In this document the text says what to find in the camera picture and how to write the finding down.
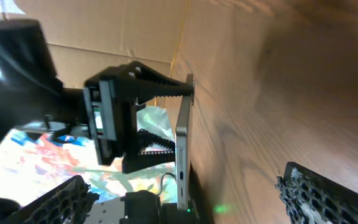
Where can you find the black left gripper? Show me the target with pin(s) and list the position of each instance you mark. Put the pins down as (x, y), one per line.
(110, 97)

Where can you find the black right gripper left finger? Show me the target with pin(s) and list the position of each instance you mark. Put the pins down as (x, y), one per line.
(70, 202)

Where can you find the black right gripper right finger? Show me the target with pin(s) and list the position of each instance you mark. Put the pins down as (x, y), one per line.
(311, 198)

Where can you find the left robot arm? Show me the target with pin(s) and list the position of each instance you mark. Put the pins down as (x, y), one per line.
(34, 100)

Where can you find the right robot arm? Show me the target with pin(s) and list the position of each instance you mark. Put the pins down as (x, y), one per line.
(145, 207)

